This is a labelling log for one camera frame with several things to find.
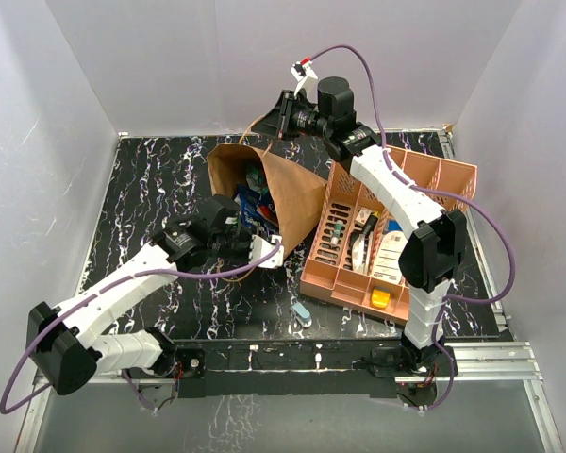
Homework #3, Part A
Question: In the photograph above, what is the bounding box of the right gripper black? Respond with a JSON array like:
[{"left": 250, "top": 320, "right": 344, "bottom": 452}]
[{"left": 252, "top": 91, "right": 333, "bottom": 142}]

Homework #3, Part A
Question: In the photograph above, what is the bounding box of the blue chips bag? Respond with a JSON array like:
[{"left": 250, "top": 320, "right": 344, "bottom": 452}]
[{"left": 234, "top": 184, "right": 279, "bottom": 237}]

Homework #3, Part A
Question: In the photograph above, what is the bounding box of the brown paper bag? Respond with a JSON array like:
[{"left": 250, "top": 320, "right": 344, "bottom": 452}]
[{"left": 207, "top": 141, "right": 326, "bottom": 258}]

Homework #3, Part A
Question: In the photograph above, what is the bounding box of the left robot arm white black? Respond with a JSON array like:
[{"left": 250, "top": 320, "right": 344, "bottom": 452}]
[{"left": 26, "top": 194, "right": 284, "bottom": 395}]

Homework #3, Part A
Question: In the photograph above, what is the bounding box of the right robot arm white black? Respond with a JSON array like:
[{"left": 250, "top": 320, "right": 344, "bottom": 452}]
[{"left": 251, "top": 76, "right": 466, "bottom": 375}]

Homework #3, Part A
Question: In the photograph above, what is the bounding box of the teal snack packet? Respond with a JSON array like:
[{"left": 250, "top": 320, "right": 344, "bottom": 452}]
[{"left": 245, "top": 161, "right": 269, "bottom": 195}]

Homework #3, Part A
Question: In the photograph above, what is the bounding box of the small blue white stapler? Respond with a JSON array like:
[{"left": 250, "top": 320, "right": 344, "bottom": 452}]
[{"left": 291, "top": 303, "right": 312, "bottom": 328}]

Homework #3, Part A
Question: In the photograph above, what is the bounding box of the white green tube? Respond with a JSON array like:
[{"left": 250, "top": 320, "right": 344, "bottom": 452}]
[{"left": 330, "top": 220, "right": 344, "bottom": 245}]

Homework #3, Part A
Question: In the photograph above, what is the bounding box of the orange plastic organizer tray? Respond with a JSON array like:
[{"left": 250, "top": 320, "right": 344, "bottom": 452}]
[{"left": 300, "top": 145, "right": 477, "bottom": 325}]

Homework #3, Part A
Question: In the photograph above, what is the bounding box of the black marker pen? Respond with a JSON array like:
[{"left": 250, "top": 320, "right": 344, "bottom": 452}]
[{"left": 361, "top": 212, "right": 378, "bottom": 238}]

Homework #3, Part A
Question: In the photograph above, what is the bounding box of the white label card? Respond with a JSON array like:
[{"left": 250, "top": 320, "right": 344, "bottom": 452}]
[{"left": 372, "top": 231, "right": 408, "bottom": 284}]

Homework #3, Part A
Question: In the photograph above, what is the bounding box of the yellow block in tray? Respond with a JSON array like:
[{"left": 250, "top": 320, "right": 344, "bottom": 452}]
[{"left": 370, "top": 288, "right": 391, "bottom": 310}]

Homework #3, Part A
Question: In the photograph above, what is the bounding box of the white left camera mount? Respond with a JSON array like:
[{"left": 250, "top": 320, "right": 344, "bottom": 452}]
[{"left": 249, "top": 235, "right": 284, "bottom": 269}]

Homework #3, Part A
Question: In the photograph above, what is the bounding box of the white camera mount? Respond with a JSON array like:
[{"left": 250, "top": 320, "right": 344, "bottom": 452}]
[
  {"left": 249, "top": 235, "right": 284, "bottom": 269},
  {"left": 291, "top": 58, "right": 318, "bottom": 95}
]

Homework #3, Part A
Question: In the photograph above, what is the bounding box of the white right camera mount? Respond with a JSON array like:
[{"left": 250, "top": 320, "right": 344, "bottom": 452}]
[{"left": 291, "top": 58, "right": 318, "bottom": 95}]

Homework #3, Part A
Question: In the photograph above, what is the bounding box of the aluminium front rail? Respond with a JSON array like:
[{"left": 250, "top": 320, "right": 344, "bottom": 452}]
[{"left": 16, "top": 339, "right": 548, "bottom": 452}]

